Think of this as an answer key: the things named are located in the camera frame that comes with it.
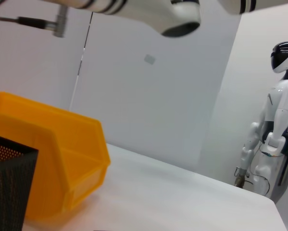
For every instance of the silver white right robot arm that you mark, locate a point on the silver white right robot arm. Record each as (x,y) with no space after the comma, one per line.
(98,4)

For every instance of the black mesh pen holder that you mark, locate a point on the black mesh pen holder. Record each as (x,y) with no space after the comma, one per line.
(9,187)

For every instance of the yellow plastic bin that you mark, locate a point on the yellow plastic bin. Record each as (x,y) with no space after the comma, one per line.
(69,149)

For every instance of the white humanoid robot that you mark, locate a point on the white humanoid robot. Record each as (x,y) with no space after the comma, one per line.
(276,115)

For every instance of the grey wall sticker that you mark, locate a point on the grey wall sticker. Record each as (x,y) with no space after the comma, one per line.
(150,59)

